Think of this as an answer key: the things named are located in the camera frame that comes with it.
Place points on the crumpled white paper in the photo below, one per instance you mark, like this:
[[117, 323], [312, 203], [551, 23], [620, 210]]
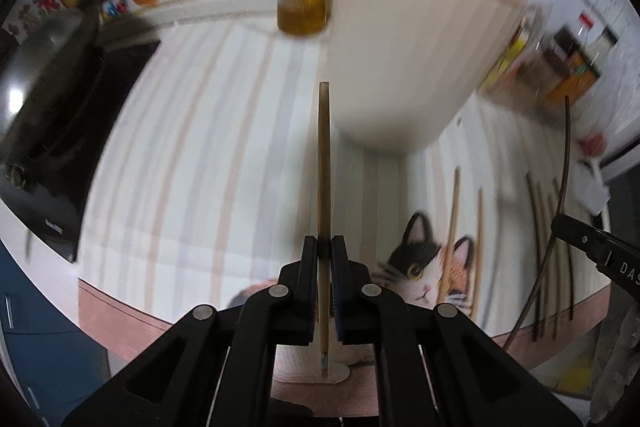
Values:
[[591, 187]]

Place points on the cream ribbed utensil holder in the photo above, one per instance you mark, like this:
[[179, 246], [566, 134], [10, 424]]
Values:
[[410, 57]]

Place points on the clear plastic organizer bin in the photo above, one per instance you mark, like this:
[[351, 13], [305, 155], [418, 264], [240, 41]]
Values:
[[525, 72]]

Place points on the white wall socket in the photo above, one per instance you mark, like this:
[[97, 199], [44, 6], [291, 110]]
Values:
[[612, 0]]

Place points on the dark wooden chopstick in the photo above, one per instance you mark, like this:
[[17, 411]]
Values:
[[548, 267], [534, 257], [567, 147]]

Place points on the black induction cooktop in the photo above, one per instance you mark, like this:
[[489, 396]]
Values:
[[60, 197]]

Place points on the red tomato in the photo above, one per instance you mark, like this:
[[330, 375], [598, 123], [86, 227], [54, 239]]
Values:
[[593, 145]]

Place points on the cat-print striped mat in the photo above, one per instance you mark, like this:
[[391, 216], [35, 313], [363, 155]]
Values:
[[200, 157]]

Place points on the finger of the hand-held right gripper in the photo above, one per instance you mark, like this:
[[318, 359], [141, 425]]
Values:
[[575, 232]]

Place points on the light wooden chopstick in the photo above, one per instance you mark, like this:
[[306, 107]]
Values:
[[478, 257]]

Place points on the soy sauce bottle orange label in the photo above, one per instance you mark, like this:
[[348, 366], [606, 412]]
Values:
[[575, 77]]

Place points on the blue kitchen cabinet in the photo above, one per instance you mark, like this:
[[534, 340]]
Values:
[[40, 332]]

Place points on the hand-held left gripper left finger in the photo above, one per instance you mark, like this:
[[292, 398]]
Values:
[[312, 272]]

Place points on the brown wooden chopstick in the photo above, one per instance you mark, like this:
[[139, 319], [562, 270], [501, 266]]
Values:
[[324, 157]]

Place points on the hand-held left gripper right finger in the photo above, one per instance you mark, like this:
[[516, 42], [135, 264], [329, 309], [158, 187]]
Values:
[[340, 279]]

